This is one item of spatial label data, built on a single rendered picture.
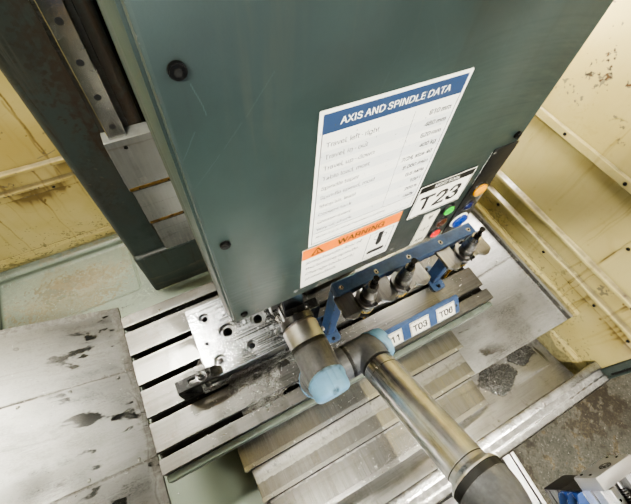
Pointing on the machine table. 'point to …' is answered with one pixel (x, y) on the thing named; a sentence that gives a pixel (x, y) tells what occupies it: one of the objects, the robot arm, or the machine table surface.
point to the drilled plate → (233, 337)
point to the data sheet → (378, 153)
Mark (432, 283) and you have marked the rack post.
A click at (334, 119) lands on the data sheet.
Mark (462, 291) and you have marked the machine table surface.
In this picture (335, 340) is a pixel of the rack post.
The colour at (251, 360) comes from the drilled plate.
